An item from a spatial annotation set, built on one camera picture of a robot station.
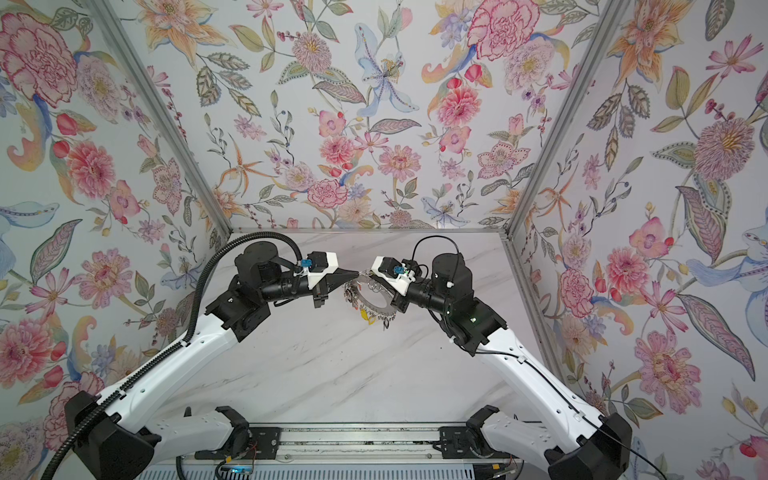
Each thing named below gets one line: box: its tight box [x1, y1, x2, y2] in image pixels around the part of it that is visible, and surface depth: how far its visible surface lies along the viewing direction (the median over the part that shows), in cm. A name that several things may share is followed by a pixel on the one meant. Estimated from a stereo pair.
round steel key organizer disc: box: [344, 272, 397, 329], surface depth 75 cm
